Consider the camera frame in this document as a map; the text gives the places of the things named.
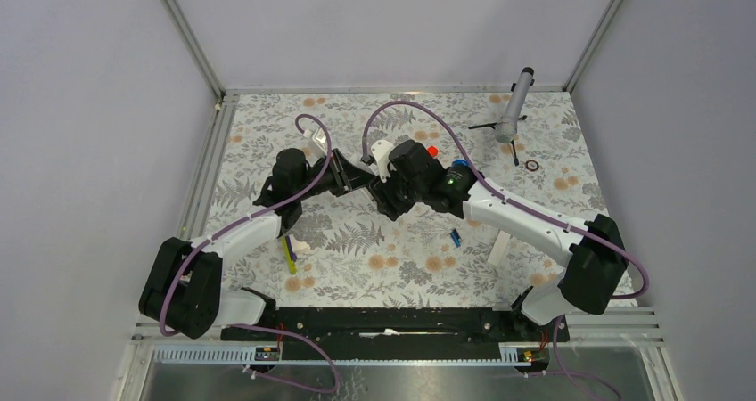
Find blue battery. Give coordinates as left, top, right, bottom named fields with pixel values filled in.
left=450, top=229, right=461, bottom=248

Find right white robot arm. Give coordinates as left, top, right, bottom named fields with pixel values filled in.
left=367, top=140, right=628, bottom=340

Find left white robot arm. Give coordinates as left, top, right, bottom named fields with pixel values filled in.
left=138, top=148, right=376, bottom=340

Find purple green block stack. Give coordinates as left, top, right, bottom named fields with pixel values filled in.
left=281, top=235, right=311, bottom=275

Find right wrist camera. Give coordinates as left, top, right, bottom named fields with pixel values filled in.
left=361, top=140, right=395, bottom=183

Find grey microphone on stand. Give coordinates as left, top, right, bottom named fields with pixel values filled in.
left=468, top=67, right=535, bottom=167

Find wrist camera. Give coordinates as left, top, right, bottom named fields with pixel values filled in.
left=361, top=140, right=395, bottom=183
left=301, top=128, right=328, bottom=160

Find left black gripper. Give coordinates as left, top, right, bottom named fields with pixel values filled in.
left=294, top=149, right=375, bottom=201

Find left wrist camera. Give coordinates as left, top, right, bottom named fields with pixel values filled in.
left=301, top=128, right=328, bottom=160

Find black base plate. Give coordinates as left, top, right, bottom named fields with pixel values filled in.
left=220, top=307, right=570, bottom=361

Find white rectangular stick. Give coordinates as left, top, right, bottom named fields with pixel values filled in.
left=487, top=231, right=511, bottom=266

